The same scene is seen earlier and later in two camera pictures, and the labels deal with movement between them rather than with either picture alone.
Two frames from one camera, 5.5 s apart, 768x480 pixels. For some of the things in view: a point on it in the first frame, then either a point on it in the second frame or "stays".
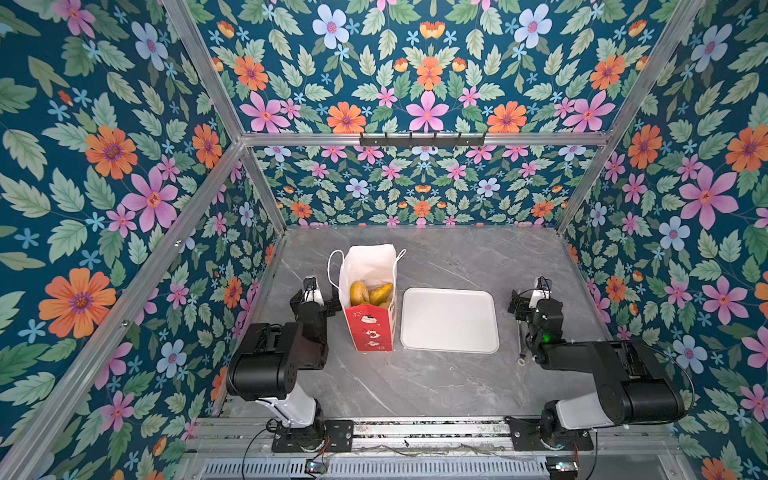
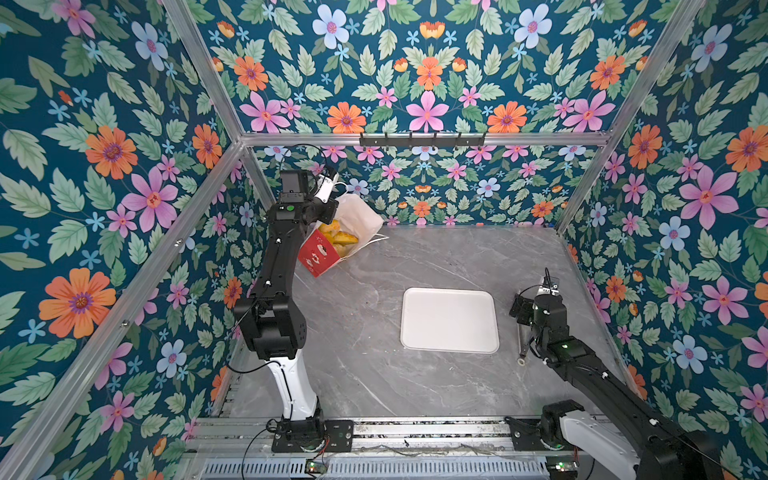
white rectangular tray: [449, 320] stays
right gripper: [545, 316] stays
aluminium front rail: [443, 449] stays
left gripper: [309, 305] -> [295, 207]
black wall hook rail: [422, 141] stays
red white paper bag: [368, 289] -> [358, 219]
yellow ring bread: [359, 294] -> [330, 229]
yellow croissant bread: [380, 295] -> [343, 238]
